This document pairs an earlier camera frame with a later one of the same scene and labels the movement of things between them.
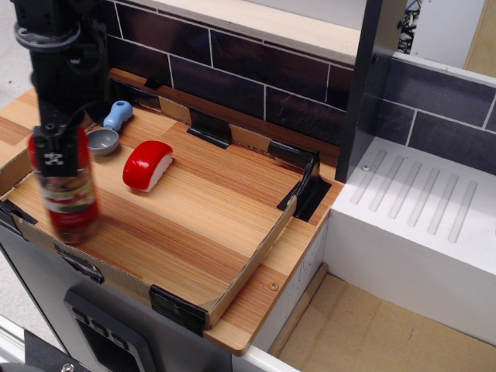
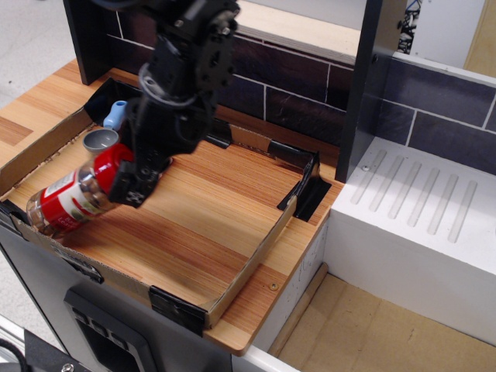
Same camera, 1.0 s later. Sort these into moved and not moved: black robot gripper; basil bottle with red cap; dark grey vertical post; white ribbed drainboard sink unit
Moved: basil bottle with red cap; black robot gripper
Not moved: dark grey vertical post; white ribbed drainboard sink unit
